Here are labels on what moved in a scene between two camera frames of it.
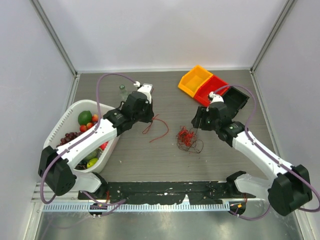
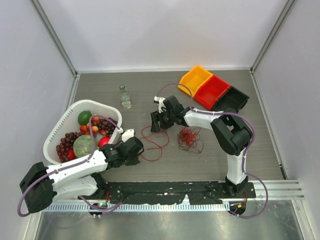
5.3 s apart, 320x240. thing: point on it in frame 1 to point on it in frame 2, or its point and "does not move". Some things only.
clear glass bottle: (123, 92) does not move
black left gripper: (149, 118) to (134, 161)
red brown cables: (187, 140) does not move
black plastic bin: (234, 100) does not move
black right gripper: (202, 112) to (156, 117)
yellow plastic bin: (190, 82) does not move
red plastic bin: (213, 84) does not move
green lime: (84, 117) does not move
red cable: (145, 130) to (152, 142)
